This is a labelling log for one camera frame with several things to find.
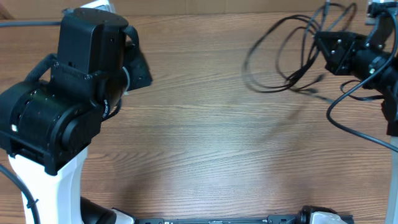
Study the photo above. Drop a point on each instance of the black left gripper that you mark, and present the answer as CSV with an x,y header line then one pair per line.
x,y
139,75

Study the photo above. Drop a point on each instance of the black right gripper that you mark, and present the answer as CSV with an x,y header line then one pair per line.
x,y
333,57

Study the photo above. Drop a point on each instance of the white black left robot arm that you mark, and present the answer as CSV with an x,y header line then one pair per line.
x,y
49,120

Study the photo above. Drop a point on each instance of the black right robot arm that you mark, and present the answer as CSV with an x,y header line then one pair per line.
x,y
387,87

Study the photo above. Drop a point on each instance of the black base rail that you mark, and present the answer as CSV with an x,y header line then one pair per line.
x,y
307,215

